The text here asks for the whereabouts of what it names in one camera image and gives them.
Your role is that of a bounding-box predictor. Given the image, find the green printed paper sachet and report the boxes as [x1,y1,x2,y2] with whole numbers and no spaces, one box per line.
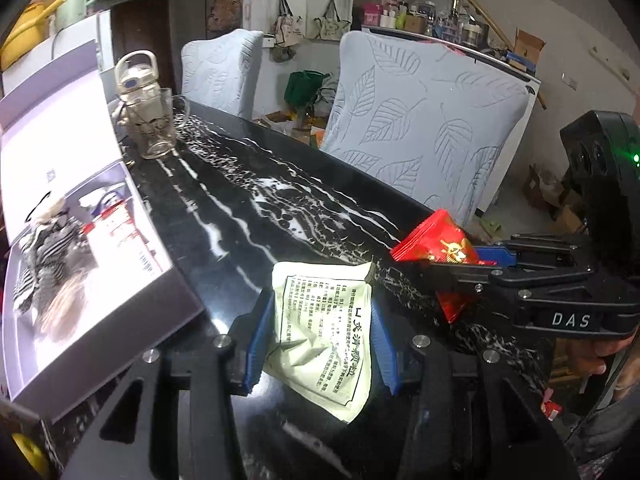
[265,262,374,424]

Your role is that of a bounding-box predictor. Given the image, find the red snack packet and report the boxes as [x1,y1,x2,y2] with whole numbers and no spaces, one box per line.
[389,208,494,325]

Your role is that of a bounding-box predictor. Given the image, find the red white barcode packet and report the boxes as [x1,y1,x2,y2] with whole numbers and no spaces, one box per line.
[82,194,163,295]

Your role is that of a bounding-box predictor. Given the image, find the black white ruffled cloth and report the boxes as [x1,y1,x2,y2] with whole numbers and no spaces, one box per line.
[13,195,96,340]

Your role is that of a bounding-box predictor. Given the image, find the near leaf-pattern chair cover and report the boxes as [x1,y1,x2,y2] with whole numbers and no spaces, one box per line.
[321,32,530,226]

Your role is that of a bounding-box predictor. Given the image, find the leaf-pattern chair cover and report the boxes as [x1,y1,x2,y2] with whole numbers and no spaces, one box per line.
[321,32,530,226]
[181,28,264,120]

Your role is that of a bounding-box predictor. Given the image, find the lavender open gift box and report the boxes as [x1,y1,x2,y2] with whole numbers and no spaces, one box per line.
[1,42,202,420]

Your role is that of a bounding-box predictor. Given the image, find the yellow lemon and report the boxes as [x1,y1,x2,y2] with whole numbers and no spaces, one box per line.
[12,432,50,480]

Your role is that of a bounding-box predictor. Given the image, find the green bag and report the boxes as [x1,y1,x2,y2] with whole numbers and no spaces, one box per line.
[284,70,329,108]

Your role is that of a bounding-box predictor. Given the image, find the far leaf-pattern chair cover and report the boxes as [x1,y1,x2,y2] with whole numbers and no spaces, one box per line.
[181,28,264,120]

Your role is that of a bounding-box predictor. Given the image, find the white kettle bottle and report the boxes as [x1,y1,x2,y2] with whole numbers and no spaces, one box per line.
[114,50,163,124]

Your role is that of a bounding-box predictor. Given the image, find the yellow pot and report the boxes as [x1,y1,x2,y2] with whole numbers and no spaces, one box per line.
[1,0,66,70]

